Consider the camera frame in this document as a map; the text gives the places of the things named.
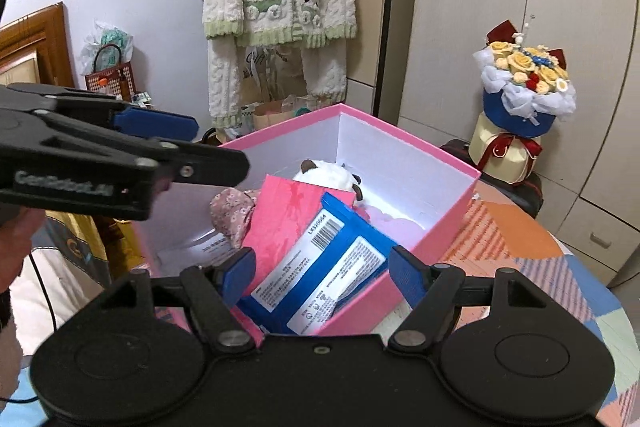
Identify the floral cloth pouch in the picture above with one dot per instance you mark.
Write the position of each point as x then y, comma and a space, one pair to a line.
232, 212

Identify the yellow bag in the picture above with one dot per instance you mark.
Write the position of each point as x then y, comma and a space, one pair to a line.
85, 252

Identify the person's left hand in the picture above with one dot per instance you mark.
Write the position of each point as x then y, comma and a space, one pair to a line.
12, 247

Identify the houndstooth handbag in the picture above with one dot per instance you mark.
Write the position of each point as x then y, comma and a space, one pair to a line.
117, 82

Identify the white green plastic bag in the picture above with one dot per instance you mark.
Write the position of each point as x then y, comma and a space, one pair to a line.
112, 37

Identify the flower bouquet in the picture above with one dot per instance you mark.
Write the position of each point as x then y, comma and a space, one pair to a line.
520, 107

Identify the white brown plush toy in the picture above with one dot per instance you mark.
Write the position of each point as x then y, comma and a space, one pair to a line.
325, 174

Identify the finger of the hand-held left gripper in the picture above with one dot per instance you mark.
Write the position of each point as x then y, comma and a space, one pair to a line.
155, 124
210, 167

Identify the patterned tablecloth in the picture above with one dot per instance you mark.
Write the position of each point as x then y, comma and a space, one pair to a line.
525, 257

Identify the person's left forearm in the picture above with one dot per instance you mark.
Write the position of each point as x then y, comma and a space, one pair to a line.
10, 342

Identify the pink cardboard box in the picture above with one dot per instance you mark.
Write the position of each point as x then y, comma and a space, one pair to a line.
440, 227

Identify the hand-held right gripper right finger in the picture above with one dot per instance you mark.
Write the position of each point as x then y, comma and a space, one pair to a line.
407, 277

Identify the wooden headboard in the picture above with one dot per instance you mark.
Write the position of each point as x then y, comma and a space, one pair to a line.
45, 42

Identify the blue white packet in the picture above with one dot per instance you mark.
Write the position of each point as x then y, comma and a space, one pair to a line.
320, 277

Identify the pink cloth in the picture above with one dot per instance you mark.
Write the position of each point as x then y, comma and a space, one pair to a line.
285, 217

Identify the beige tall cabinet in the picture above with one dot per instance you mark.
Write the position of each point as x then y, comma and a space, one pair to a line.
375, 7

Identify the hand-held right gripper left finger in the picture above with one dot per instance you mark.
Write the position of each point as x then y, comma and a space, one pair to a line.
240, 274

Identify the black suitcase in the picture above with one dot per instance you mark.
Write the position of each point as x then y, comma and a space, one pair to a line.
530, 197

